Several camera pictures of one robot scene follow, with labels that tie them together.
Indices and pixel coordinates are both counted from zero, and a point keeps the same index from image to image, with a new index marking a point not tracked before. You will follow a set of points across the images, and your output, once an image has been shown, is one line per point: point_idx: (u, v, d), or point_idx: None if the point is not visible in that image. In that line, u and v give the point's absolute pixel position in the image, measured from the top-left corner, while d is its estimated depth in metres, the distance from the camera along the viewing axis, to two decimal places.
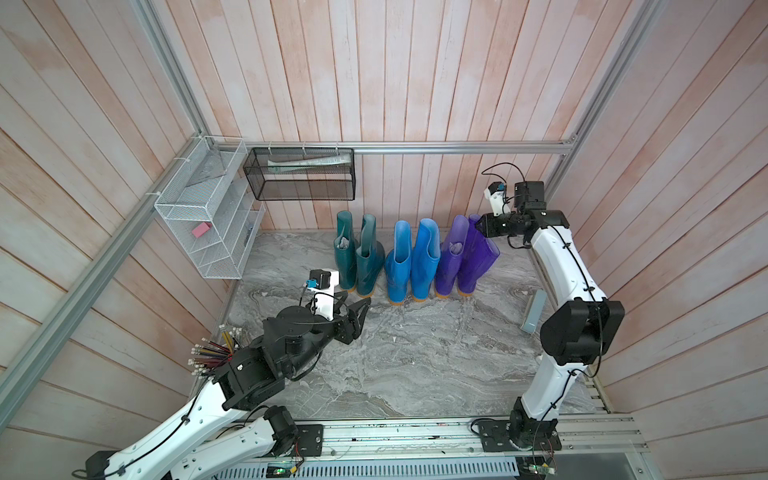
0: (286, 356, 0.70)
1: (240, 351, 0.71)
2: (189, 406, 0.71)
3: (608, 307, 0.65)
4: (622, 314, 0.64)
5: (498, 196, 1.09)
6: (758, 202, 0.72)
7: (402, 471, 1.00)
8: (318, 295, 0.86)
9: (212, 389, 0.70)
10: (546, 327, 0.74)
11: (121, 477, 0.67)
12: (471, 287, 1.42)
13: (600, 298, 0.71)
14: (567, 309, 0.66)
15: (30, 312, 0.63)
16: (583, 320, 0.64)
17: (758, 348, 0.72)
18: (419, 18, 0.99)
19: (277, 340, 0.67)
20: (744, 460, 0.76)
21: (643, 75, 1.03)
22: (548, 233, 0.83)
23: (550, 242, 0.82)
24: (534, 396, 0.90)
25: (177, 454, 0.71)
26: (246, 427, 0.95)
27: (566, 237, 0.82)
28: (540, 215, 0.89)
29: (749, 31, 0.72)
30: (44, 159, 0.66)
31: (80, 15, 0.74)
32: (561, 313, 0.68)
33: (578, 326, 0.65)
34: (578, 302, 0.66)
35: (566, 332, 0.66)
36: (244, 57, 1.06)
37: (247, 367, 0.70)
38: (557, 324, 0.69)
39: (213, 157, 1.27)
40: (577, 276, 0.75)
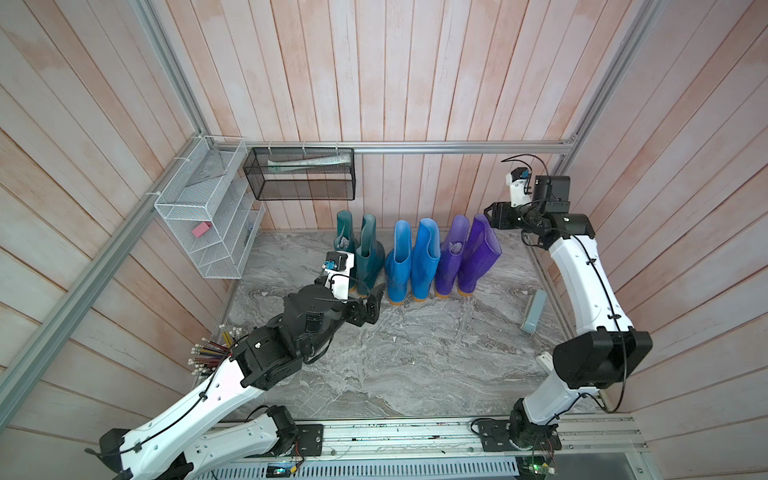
0: (308, 333, 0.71)
1: (257, 330, 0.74)
2: (206, 383, 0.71)
3: (634, 338, 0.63)
4: (649, 347, 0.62)
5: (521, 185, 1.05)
6: (758, 202, 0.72)
7: (402, 470, 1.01)
8: (334, 276, 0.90)
9: (226, 368, 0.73)
10: (562, 351, 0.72)
11: (138, 454, 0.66)
12: (471, 287, 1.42)
13: (626, 327, 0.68)
14: (588, 340, 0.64)
15: (30, 312, 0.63)
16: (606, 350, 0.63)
17: (758, 347, 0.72)
18: (419, 18, 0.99)
19: (301, 316, 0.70)
20: (744, 460, 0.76)
21: (643, 75, 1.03)
22: (570, 244, 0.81)
23: (572, 257, 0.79)
24: (538, 403, 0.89)
25: (192, 433, 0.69)
26: (251, 421, 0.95)
27: (591, 251, 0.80)
28: (561, 222, 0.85)
29: (749, 31, 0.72)
30: (45, 159, 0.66)
31: (80, 16, 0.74)
32: (580, 342, 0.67)
33: (598, 356, 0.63)
34: (600, 333, 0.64)
35: (584, 362, 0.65)
36: (245, 57, 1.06)
37: (265, 345, 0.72)
38: (575, 352, 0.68)
39: (213, 157, 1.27)
40: (602, 300, 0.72)
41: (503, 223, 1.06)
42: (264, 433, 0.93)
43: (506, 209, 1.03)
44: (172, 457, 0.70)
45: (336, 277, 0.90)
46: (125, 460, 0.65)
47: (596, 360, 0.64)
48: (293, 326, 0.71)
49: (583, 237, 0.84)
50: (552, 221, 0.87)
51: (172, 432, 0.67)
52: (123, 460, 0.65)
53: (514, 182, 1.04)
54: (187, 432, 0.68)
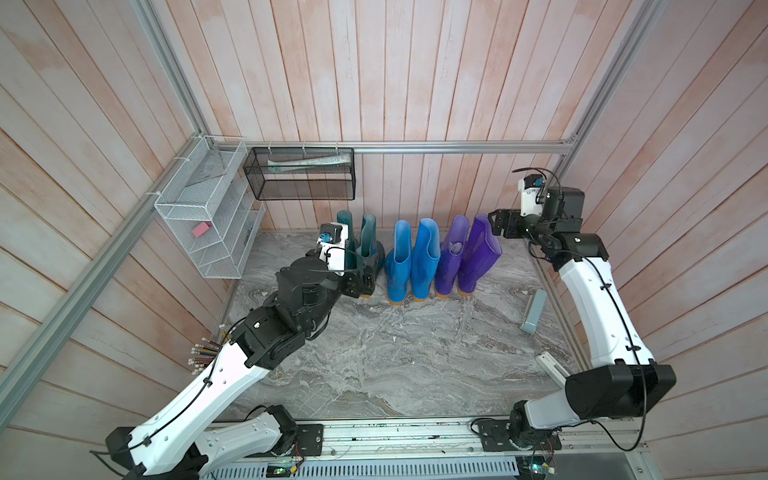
0: (305, 305, 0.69)
1: (255, 310, 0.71)
2: (210, 369, 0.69)
3: (655, 373, 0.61)
4: (672, 383, 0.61)
5: (533, 194, 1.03)
6: (759, 201, 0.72)
7: (401, 470, 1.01)
8: (330, 249, 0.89)
9: (229, 350, 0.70)
10: (575, 381, 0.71)
11: (149, 447, 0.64)
12: (472, 287, 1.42)
13: (646, 360, 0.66)
14: (606, 375, 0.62)
15: (30, 312, 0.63)
16: (626, 385, 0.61)
17: (758, 347, 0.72)
18: (418, 18, 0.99)
19: (294, 290, 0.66)
20: (744, 460, 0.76)
21: (643, 75, 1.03)
22: (583, 267, 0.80)
23: (586, 283, 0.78)
24: (541, 410, 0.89)
25: (202, 421, 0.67)
26: (254, 419, 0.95)
27: (604, 275, 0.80)
28: (572, 242, 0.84)
29: (749, 31, 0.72)
30: (44, 159, 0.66)
31: (80, 16, 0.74)
32: (597, 375, 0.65)
33: (617, 390, 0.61)
34: (618, 367, 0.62)
35: (601, 396, 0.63)
36: (244, 57, 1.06)
37: (264, 324, 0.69)
38: (590, 386, 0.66)
39: (213, 157, 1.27)
40: (619, 331, 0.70)
41: (510, 232, 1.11)
42: (270, 429, 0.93)
43: (507, 218, 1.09)
44: (186, 446, 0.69)
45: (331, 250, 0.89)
46: (136, 455, 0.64)
47: (614, 394, 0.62)
48: (288, 301, 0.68)
49: (594, 258, 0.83)
50: (562, 242, 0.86)
51: (180, 422, 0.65)
52: (135, 455, 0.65)
53: (527, 190, 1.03)
54: (197, 421, 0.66)
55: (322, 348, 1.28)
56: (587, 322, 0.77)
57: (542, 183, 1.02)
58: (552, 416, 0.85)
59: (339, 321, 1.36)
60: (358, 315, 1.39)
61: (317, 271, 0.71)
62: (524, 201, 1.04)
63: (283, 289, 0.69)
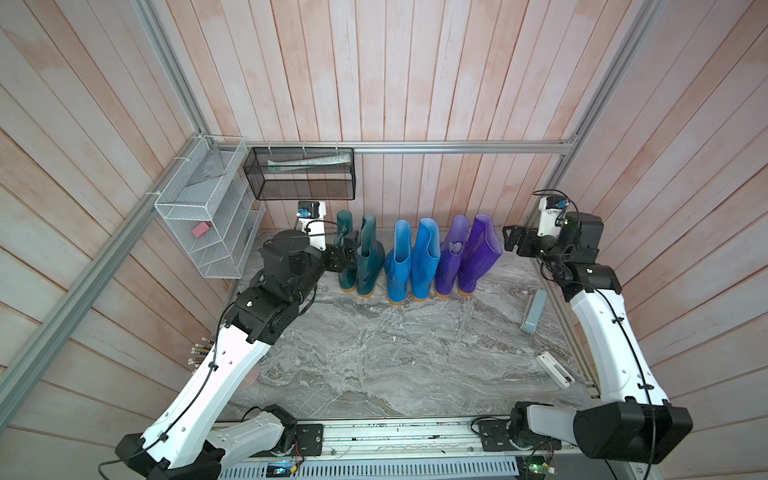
0: (292, 274, 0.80)
1: (244, 293, 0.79)
2: (211, 355, 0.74)
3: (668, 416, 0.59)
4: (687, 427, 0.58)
5: (555, 213, 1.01)
6: (759, 201, 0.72)
7: (401, 470, 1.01)
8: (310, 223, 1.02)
9: (227, 333, 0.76)
10: (583, 418, 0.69)
11: (168, 441, 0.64)
12: (472, 286, 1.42)
13: (660, 400, 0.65)
14: (615, 412, 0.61)
15: (30, 312, 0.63)
16: (635, 426, 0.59)
17: (758, 347, 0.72)
18: (419, 18, 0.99)
19: (281, 260, 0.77)
20: (744, 459, 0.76)
21: (643, 74, 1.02)
22: (594, 299, 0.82)
23: (597, 315, 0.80)
24: (541, 417, 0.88)
25: (217, 403, 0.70)
26: (256, 417, 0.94)
27: (617, 310, 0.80)
28: (584, 274, 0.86)
29: (749, 31, 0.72)
30: (44, 158, 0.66)
31: (80, 15, 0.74)
32: (607, 412, 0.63)
33: (629, 430, 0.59)
34: (628, 405, 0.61)
35: (611, 435, 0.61)
36: (244, 56, 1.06)
37: (257, 301, 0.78)
38: (599, 423, 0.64)
39: (213, 157, 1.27)
40: (630, 366, 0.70)
41: (523, 250, 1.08)
42: (274, 423, 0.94)
43: (522, 236, 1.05)
44: (204, 435, 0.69)
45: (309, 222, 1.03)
46: (154, 453, 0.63)
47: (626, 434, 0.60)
48: (277, 273, 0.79)
49: (605, 290, 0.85)
50: (575, 271, 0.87)
51: (196, 408, 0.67)
52: (153, 455, 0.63)
53: (547, 210, 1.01)
54: (212, 403, 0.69)
55: (322, 348, 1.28)
56: (599, 356, 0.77)
57: (566, 205, 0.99)
58: (553, 431, 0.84)
59: (339, 321, 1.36)
60: (358, 315, 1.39)
61: (298, 243, 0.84)
62: (544, 220, 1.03)
63: (271, 264, 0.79)
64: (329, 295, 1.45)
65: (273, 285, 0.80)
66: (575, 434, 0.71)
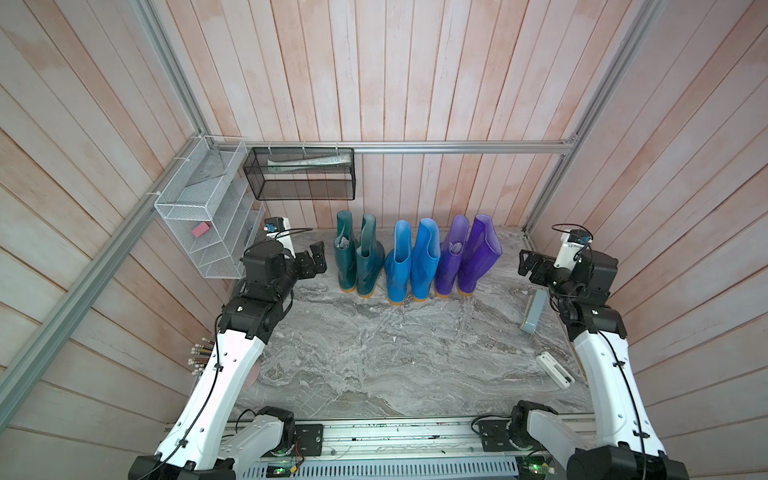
0: (273, 275, 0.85)
1: (231, 301, 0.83)
2: (214, 359, 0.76)
3: (663, 469, 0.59)
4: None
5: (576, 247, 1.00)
6: (759, 201, 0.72)
7: (402, 470, 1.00)
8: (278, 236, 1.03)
9: (225, 339, 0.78)
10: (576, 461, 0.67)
11: (187, 446, 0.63)
12: (471, 287, 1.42)
13: (655, 451, 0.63)
14: (607, 455, 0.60)
15: (30, 312, 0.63)
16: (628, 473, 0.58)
17: (757, 347, 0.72)
18: (418, 18, 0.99)
19: (263, 263, 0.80)
20: (744, 459, 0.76)
21: (643, 74, 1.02)
22: (597, 341, 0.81)
23: (598, 357, 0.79)
24: (542, 426, 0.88)
25: (228, 401, 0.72)
26: (252, 423, 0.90)
27: (620, 354, 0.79)
28: (589, 315, 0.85)
29: (749, 30, 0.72)
30: (44, 159, 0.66)
31: (80, 15, 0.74)
32: (597, 453, 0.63)
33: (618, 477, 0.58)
34: (621, 450, 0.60)
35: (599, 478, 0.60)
36: (244, 57, 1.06)
37: (245, 306, 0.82)
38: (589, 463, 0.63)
39: (213, 157, 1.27)
40: (627, 410, 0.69)
41: (537, 277, 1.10)
42: (273, 421, 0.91)
43: (537, 265, 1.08)
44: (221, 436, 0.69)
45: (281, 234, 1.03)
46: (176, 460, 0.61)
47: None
48: (261, 277, 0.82)
49: (610, 333, 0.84)
50: (582, 312, 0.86)
51: (212, 409, 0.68)
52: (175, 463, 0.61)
53: (567, 242, 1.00)
54: (224, 401, 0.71)
55: (322, 348, 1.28)
56: (597, 399, 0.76)
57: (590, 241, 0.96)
58: (549, 445, 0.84)
59: (339, 321, 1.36)
60: (358, 315, 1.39)
61: (275, 246, 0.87)
62: (562, 251, 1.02)
63: (253, 270, 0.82)
64: (329, 295, 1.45)
65: (256, 289, 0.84)
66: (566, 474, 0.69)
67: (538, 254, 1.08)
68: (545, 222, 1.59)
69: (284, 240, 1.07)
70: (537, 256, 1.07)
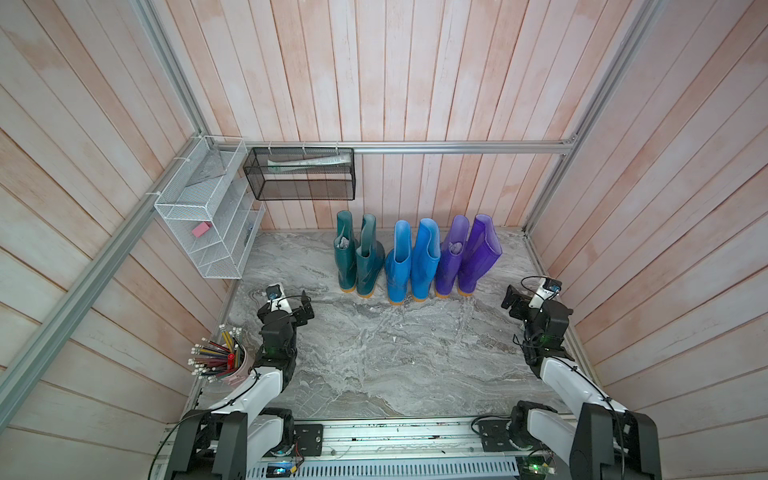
0: (290, 338, 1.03)
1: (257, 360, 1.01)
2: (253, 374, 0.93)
3: (636, 419, 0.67)
4: (653, 429, 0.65)
5: (547, 293, 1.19)
6: (759, 201, 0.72)
7: (402, 470, 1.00)
8: (282, 301, 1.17)
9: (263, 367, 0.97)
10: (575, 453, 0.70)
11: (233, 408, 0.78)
12: (471, 287, 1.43)
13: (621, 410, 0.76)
14: (587, 414, 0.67)
15: (30, 312, 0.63)
16: (606, 425, 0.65)
17: (757, 347, 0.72)
18: (418, 18, 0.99)
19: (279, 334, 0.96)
20: (743, 459, 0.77)
21: (643, 74, 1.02)
22: (554, 360, 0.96)
23: (557, 365, 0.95)
24: (541, 427, 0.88)
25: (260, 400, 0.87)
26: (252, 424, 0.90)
27: (571, 362, 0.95)
28: (544, 351, 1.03)
29: (749, 31, 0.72)
30: (45, 159, 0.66)
31: (79, 14, 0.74)
32: (583, 425, 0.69)
33: (603, 433, 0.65)
34: (596, 407, 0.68)
35: (592, 444, 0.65)
36: (245, 57, 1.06)
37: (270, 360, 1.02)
38: (582, 439, 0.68)
39: (213, 157, 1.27)
40: (591, 389, 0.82)
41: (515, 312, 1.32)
42: (272, 419, 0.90)
43: (516, 301, 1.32)
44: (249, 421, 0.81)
45: (283, 299, 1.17)
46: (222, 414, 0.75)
47: (604, 440, 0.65)
48: (275, 343, 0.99)
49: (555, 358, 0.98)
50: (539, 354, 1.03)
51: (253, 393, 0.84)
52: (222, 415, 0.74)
53: (542, 288, 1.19)
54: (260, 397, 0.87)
55: (322, 348, 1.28)
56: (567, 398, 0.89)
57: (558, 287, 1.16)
58: (550, 444, 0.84)
59: (339, 321, 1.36)
60: (358, 315, 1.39)
61: (285, 314, 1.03)
62: (535, 296, 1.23)
63: (270, 340, 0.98)
64: (329, 296, 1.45)
65: (274, 351, 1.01)
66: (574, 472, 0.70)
67: (517, 296, 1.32)
68: (545, 221, 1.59)
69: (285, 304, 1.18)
70: (516, 296, 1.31)
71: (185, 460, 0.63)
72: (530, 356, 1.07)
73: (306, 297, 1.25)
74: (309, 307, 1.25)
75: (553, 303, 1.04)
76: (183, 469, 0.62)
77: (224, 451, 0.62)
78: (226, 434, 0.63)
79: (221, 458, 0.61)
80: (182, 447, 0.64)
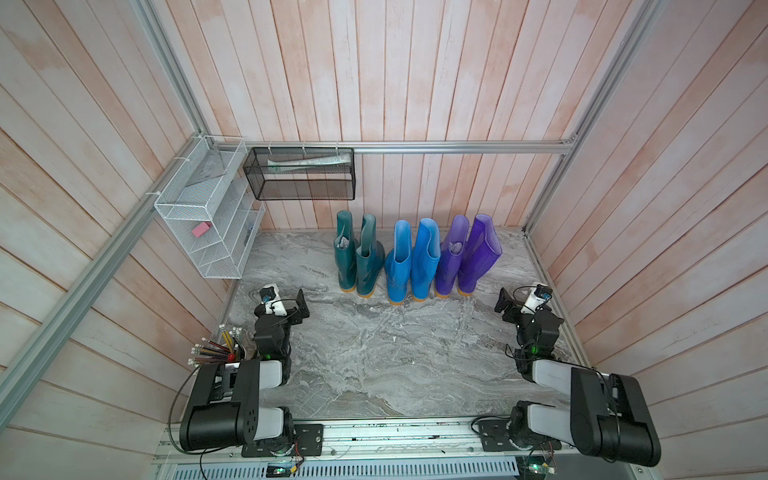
0: (282, 339, 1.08)
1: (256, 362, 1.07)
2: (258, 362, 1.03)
3: (621, 379, 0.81)
4: (636, 386, 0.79)
5: (538, 301, 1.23)
6: (758, 201, 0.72)
7: (402, 470, 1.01)
8: (274, 303, 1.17)
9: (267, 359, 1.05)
10: (575, 419, 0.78)
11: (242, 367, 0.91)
12: (471, 287, 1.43)
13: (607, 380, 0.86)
14: (579, 376, 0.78)
15: (30, 312, 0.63)
16: (594, 382, 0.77)
17: (757, 347, 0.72)
18: (418, 18, 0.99)
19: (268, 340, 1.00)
20: (743, 459, 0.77)
21: (643, 74, 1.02)
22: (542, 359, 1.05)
23: (546, 364, 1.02)
24: (541, 419, 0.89)
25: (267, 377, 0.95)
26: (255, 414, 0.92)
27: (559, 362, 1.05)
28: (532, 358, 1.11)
29: (749, 31, 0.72)
30: (45, 159, 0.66)
31: (79, 15, 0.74)
32: (576, 389, 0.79)
33: (594, 393, 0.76)
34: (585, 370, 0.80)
35: (587, 403, 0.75)
36: (245, 56, 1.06)
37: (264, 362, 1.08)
38: (578, 402, 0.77)
39: (213, 157, 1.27)
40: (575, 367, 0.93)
41: (508, 316, 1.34)
42: (272, 412, 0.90)
43: (508, 306, 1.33)
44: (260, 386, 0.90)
45: (276, 302, 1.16)
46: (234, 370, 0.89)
47: (596, 398, 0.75)
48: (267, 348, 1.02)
49: (539, 360, 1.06)
50: (529, 361, 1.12)
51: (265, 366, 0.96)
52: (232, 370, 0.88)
53: (533, 295, 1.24)
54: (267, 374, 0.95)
55: (322, 348, 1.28)
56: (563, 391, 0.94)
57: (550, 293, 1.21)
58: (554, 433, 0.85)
59: (339, 321, 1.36)
60: (358, 315, 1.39)
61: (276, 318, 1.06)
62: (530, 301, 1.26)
63: (264, 344, 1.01)
64: (329, 296, 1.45)
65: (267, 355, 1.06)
66: (576, 439, 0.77)
67: (510, 300, 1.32)
68: (545, 221, 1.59)
69: (278, 306, 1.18)
70: (508, 300, 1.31)
71: (203, 396, 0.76)
72: (521, 362, 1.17)
73: (301, 294, 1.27)
74: (304, 305, 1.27)
75: (545, 316, 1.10)
76: (202, 404, 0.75)
77: (242, 390, 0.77)
78: (242, 377, 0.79)
79: (239, 392, 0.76)
80: (201, 388, 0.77)
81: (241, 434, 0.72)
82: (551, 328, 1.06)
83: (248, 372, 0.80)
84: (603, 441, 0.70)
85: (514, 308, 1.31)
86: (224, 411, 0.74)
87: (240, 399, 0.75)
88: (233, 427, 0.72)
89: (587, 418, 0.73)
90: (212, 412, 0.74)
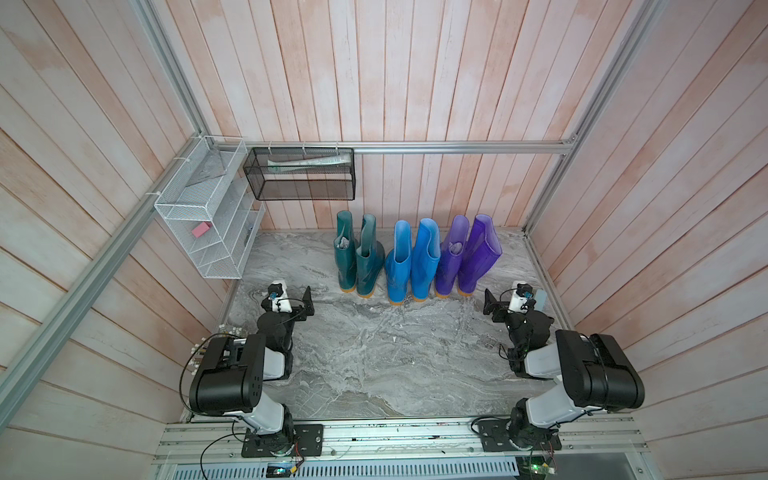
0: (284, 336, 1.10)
1: None
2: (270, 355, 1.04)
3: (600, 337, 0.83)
4: (612, 339, 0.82)
5: (522, 300, 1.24)
6: (759, 201, 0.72)
7: (402, 470, 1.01)
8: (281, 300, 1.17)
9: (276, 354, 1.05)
10: (566, 377, 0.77)
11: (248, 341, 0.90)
12: (471, 287, 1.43)
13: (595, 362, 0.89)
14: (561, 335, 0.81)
15: (29, 312, 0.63)
16: (575, 337, 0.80)
17: (757, 347, 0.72)
18: (418, 19, 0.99)
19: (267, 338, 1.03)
20: (744, 460, 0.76)
21: (643, 74, 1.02)
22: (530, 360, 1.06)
23: (536, 353, 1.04)
24: (541, 407, 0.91)
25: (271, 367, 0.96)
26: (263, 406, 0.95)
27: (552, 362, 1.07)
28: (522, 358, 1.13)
29: (749, 30, 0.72)
30: (45, 159, 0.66)
31: (79, 15, 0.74)
32: (562, 347, 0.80)
33: (578, 345, 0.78)
34: (565, 330, 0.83)
35: (574, 353, 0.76)
36: (244, 56, 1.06)
37: None
38: (566, 358, 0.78)
39: (213, 157, 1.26)
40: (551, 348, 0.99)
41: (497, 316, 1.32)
42: (275, 406, 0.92)
43: (495, 308, 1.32)
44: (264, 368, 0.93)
45: (283, 298, 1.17)
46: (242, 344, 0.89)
47: (581, 350, 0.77)
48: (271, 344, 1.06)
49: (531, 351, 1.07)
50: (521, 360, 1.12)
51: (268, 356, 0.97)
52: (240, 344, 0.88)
53: (516, 295, 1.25)
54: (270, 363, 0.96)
55: (322, 349, 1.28)
56: (556, 370, 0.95)
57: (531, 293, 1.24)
58: (551, 414, 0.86)
59: (339, 321, 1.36)
60: (358, 315, 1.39)
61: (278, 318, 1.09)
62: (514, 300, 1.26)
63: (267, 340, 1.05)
64: (329, 296, 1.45)
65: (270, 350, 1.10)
66: (570, 395, 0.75)
67: (495, 302, 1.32)
68: (545, 221, 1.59)
69: (285, 303, 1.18)
70: (493, 302, 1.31)
71: (214, 361, 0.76)
72: (515, 361, 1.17)
73: (308, 292, 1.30)
74: (310, 304, 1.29)
75: (536, 317, 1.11)
76: (212, 368, 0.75)
77: (251, 358, 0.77)
78: (253, 344, 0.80)
79: (246, 359, 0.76)
80: (212, 353, 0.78)
81: (247, 399, 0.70)
82: (544, 327, 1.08)
83: (257, 342, 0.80)
84: (593, 385, 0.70)
85: (500, 309, 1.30)
86: (230, 375, 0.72)
87: (248, 365, 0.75)
88: (239, 392, 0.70)
89: (575, 366, 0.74)
90: (220, 374, 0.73)
